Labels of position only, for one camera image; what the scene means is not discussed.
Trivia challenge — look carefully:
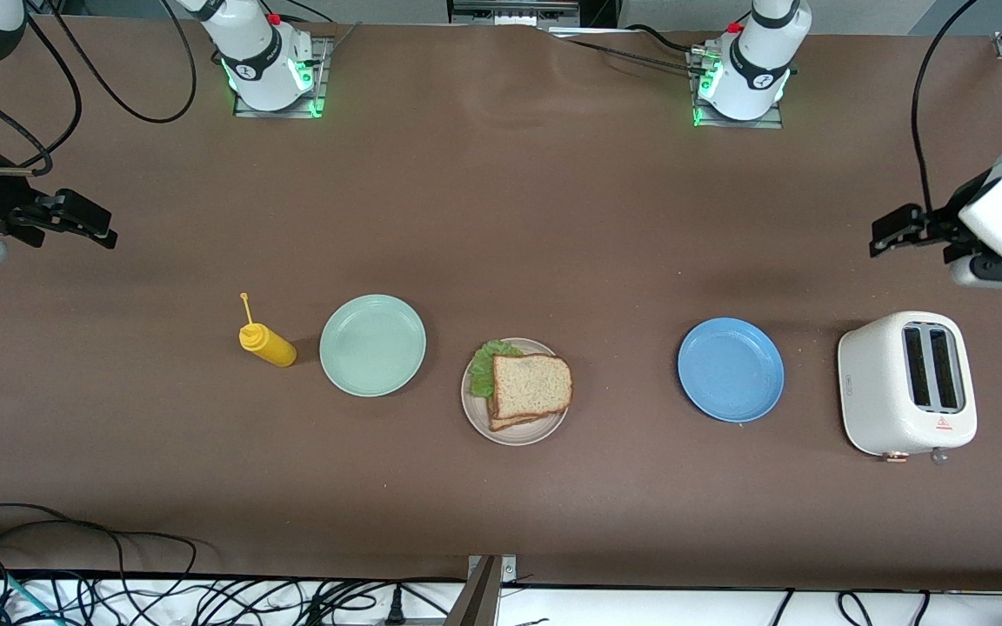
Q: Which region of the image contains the mint green plate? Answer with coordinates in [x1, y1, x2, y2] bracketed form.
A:
[319, 294, 427, 398]

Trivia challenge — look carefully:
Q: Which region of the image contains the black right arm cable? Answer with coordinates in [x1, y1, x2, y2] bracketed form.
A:
[0, 0, 199, 176]

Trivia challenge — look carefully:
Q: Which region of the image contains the green lettuce leaf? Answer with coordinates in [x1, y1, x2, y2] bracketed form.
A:
[469, 340, 524, 400]

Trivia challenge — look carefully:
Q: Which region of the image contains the beige plate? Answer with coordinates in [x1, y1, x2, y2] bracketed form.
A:
[460, 337, 571, 447]

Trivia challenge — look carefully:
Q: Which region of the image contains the metal table edge bracket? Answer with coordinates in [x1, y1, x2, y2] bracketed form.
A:
[444, 554, 518, 626]

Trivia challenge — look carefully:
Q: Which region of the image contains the blue plate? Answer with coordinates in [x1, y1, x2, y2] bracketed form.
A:
[677, 316, 785, 424]

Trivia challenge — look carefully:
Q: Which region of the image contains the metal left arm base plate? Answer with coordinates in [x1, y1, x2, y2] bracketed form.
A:
[690, 48, 785, 130]

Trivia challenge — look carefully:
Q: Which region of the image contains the grey metal equipment box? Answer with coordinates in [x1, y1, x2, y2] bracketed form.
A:
[447, 0, 583, 28]

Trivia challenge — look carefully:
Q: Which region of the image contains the black base power cable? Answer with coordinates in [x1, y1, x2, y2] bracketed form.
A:
[544, 24, 712, 72]

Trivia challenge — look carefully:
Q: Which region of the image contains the white two-slot toaster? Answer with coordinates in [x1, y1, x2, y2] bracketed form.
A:
[838, 310, 979, 463]

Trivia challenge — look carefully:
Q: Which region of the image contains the yellow mustard squeeze bottle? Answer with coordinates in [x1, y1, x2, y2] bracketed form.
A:
[238, 292, 299, 369]

